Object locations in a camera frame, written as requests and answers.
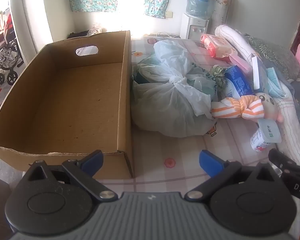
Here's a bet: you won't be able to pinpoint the white yogurt cup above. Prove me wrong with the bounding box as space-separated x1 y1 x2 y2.
250 118 282 153

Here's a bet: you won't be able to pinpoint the white packet with blue edge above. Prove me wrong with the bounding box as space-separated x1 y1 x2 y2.
251 54 268 91

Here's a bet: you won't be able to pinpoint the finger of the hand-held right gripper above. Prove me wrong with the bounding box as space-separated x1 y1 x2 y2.
268 148 300 178

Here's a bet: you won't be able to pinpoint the blue tissue packet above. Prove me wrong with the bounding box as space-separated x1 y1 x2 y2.
224 65 254 98

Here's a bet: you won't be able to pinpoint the red wet wipes pack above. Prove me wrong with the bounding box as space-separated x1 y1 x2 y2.
200 33 234 61

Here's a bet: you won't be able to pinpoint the orange striped plush toy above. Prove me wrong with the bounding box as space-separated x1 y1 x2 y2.
210 95 263 121

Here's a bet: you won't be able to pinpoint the rolled white towel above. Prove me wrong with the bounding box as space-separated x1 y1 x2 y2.
214 24 259 63

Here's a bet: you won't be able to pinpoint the checked printed bed mat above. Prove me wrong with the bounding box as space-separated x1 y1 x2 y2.
130 35 285 195

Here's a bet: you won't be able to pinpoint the white quilted blanket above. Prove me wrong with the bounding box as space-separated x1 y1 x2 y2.
272 80 300 168

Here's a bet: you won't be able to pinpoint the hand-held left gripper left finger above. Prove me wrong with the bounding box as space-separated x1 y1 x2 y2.
25 149 117 202

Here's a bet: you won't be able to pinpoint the rolled printed mat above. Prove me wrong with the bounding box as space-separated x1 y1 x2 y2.
212 0 233 28

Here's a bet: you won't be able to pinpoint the grey floral pillow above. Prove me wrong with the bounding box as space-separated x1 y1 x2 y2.
244 36 300 81

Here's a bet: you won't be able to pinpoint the wheelchair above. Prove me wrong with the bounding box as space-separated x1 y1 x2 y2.
0 29 19 86

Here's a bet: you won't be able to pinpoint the dark cloth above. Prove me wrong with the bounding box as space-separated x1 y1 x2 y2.
67 30 91 40

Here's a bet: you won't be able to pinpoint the white power cable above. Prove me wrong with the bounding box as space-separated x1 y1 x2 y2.
155 31 181 38

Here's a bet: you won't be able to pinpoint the pink plush toy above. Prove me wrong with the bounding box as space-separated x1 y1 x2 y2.
254 92 285 123

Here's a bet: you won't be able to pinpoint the teal checked towel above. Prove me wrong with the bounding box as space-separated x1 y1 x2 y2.
265 67 288 98

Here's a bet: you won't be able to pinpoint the white plastic bags on floor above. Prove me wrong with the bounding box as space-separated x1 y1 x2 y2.
87 22 108 35

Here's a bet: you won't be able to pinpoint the brown cardboard box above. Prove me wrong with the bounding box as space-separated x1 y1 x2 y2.
0 31 135 180

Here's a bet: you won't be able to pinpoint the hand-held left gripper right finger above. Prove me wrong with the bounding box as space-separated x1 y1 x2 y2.
184 149 282 203

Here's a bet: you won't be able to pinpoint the white tied plastic bag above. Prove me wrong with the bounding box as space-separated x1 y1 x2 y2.
131 39 218 138

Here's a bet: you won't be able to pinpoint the green floral scrunchie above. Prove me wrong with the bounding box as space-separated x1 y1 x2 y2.
210 65 227 88

